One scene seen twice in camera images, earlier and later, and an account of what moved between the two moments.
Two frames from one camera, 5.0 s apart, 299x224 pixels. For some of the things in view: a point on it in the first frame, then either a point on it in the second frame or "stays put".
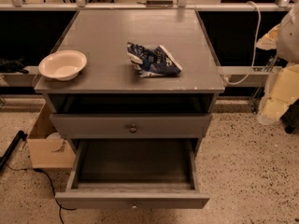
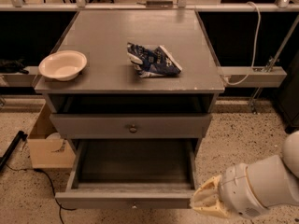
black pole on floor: [21, 135] stays put
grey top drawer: [128, 125] stays put
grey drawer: [134, 175] stays put
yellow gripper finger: [281, 91] → [236, 191]
